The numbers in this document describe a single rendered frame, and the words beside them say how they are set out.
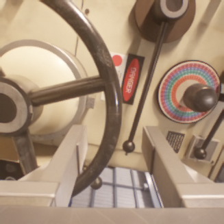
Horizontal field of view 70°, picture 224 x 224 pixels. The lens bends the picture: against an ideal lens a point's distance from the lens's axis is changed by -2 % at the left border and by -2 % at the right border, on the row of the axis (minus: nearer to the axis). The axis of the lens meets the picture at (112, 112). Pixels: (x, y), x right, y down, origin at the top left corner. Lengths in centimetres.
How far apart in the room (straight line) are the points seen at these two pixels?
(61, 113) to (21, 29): 25
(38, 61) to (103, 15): 20
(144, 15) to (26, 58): 28
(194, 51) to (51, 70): 36
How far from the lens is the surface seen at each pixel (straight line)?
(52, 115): 37
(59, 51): 37
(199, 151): 53
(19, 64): 38
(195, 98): 41
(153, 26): 45
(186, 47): 49
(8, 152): 52
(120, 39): 45
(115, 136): 24
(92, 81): 22
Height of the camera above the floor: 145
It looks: 3 degrees up
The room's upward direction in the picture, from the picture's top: 101 degrees clockwise
